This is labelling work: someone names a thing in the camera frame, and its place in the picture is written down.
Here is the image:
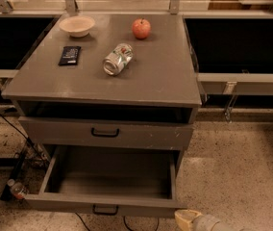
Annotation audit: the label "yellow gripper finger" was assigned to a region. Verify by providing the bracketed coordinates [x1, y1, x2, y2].
[175, 209, 201, 231]

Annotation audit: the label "grey drawer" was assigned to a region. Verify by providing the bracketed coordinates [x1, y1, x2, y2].
[26, 146, 185, 218]
[19, 116, 193, 149]

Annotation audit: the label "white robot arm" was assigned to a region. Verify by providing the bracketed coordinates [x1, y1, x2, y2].
[175, 209, 252, 231]

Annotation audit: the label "grey top drawer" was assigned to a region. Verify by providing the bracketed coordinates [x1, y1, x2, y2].
[19, 116, 193, 149]

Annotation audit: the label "grey drawer cabinet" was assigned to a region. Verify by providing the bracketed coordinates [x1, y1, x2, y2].
[1, 13, 203, 171]

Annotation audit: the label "plastic bottle on floor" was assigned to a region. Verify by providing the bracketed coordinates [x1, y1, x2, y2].
[7, 179, 29, 199]

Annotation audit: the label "silver soda can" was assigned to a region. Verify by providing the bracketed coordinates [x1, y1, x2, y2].
[103, 43, 134, 76]

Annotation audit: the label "black bar on floor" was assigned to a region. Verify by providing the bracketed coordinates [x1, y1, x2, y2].
[0, 149, 27, 201]

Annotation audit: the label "red apple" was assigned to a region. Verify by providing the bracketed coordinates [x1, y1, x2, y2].
[132, 18, 151, 39]

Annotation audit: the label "black snack bar packet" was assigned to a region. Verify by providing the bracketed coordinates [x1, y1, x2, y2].
[59, 46, 81, 66]

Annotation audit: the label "beige bowl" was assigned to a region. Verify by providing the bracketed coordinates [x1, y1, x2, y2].
[59, 16, 95, 38]

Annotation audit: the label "metal railing frame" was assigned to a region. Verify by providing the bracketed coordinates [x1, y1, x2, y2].
[0, 0, 273, 123]

